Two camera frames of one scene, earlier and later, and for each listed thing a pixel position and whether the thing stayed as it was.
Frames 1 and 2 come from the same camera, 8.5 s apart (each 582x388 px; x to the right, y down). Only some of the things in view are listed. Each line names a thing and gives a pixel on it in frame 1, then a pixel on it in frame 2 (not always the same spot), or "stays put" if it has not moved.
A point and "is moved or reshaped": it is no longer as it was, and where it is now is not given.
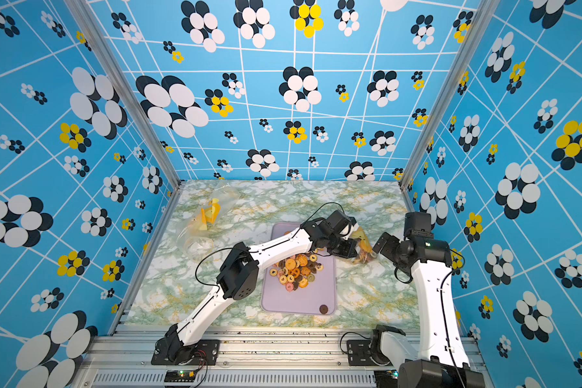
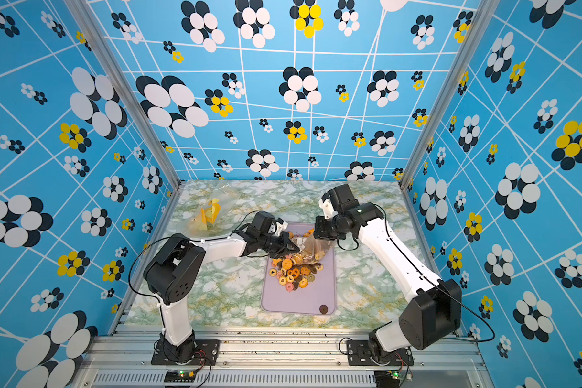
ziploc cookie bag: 364,250 is moved or reshaped
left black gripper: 349,250 -> 284,246
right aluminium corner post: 471,43 stays put
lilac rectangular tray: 318,297 stays put
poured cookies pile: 297,271 stays put
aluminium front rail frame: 250,357 stays put
